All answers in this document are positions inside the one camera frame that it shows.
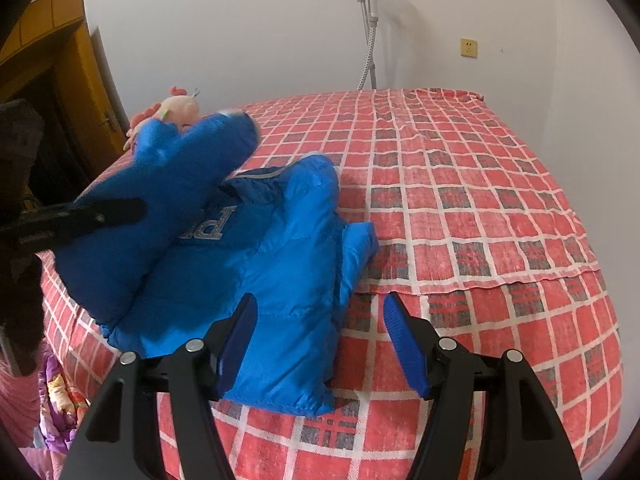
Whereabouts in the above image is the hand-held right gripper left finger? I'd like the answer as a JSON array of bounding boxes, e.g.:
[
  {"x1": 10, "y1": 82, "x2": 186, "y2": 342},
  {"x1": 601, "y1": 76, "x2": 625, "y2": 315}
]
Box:
[{"x1": 60, "y1": 294, "x2": 258, "y2": 480}]

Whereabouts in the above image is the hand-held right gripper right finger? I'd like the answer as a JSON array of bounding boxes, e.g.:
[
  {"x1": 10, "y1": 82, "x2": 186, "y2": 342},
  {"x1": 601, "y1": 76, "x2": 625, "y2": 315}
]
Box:
[{"x1": 384, "y1": 292, "x2": 583, "y2": 480}]

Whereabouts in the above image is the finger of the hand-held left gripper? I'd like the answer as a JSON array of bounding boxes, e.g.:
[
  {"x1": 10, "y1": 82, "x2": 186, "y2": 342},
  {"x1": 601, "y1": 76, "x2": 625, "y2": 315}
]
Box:
[{"x1": 52, "y1": 197, "x2": 147, "y2": 249}]

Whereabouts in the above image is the blue puffer jacket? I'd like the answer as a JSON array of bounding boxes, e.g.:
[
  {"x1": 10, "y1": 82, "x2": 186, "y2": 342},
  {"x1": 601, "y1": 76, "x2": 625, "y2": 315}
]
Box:
[{"x1": 52, "y1": 109, "x2": 379, "y2": 417}]

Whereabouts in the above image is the person's left forearm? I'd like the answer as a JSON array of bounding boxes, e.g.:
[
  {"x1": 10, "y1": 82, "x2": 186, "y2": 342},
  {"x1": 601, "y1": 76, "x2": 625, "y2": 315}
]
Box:
[{"x1": 0, "y1": 100, "x2": 47, "y2": 377}]

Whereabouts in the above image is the pink plush toy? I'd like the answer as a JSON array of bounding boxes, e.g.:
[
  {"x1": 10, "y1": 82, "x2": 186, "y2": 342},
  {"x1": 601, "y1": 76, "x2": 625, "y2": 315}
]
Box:
[{"x1": 124, "y1": 85, "x2": 202, "y2": 152}]

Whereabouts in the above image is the wooden door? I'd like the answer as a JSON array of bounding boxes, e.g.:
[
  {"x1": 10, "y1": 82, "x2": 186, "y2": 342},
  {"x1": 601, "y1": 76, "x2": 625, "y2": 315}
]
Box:
[{"x1": 0, "y1": 0, "x2": 132, "y2": 181}]

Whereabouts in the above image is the red checked blanket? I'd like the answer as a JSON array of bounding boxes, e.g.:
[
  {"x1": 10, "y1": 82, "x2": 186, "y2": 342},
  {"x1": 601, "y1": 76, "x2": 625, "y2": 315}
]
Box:
[{"x1": 37, "y1": 87, "x2": 623, "y2": 480}]

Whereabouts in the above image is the purple floral cloth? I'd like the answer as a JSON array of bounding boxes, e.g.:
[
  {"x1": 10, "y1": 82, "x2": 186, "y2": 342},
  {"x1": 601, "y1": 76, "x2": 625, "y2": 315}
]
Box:
[{"x1": 30, "y1": 350, "x2": 98, "y2": 463}]

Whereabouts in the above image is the pink cloth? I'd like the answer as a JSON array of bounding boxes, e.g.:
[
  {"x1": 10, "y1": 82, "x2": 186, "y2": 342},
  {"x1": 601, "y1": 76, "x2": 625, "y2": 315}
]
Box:
[{"x1": 0, "y1": 370, "x2": 56, "y2": 466}]

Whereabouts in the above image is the metal door handle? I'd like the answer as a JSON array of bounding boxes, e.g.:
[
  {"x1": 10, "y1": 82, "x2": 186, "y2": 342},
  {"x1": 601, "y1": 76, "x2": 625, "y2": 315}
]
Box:
[{"x1": 99, "y1": 112, "x2": 126, "y2": 137}]

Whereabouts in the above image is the white hose with wall bracket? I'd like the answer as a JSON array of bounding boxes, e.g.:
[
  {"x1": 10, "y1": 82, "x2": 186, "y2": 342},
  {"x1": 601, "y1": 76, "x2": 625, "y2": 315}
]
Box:
[{"x1": 345, "y1": 0, "x2": 381, "y2": 92}]

